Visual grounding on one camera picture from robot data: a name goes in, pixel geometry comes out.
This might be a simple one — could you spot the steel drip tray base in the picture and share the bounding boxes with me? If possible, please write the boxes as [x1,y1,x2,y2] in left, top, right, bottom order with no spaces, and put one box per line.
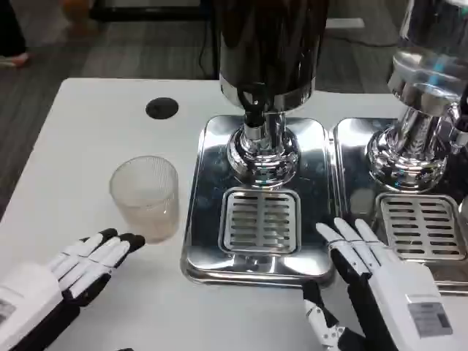
[181,115,336,290]
[331,116,468,295]

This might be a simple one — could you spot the drink dispenser with dark liquid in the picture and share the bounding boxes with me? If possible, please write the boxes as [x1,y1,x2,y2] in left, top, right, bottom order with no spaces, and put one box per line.
[214,0,328,191]

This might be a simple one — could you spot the steel slotted drip grid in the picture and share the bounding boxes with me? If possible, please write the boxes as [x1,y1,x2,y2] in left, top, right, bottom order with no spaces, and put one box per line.
[376,192,468,261]
[219,187,303,255]

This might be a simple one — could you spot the black floor cable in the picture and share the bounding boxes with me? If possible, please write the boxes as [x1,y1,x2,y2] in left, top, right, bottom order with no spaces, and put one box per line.
[197,20,221,80]

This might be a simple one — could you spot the black furniture frame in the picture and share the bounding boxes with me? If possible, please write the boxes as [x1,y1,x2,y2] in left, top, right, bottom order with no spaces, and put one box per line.
[89,0,220,23]

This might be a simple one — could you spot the steel drink dispenser, clear tank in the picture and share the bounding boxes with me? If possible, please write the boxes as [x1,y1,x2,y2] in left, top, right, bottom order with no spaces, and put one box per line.
[366,0,468,194]

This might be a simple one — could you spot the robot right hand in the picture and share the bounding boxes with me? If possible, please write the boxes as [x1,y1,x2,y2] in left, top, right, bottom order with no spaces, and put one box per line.
[301,218,468,351]

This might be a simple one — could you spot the white floor plate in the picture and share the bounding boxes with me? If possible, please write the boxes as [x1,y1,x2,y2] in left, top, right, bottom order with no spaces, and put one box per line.
[325,16,367,30]

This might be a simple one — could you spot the clear ribbed glass cup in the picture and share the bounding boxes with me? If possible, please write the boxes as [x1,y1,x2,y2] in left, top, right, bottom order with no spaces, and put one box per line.
[110,155,180,245]

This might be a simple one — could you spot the black round cable grommet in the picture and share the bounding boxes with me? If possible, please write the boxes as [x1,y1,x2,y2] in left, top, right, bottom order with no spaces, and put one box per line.
[145,97,180,120]

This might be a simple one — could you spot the black dispenser tap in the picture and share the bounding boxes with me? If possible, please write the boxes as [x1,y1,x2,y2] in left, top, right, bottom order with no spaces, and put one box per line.
[237,83,267,128]

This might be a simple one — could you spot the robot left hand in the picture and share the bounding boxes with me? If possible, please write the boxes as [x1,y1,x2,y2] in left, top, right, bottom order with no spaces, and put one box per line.
[0,228,146,351]

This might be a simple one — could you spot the person's foot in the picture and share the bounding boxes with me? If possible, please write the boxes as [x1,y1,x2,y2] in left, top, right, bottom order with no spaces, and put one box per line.
[0,50,32,69]

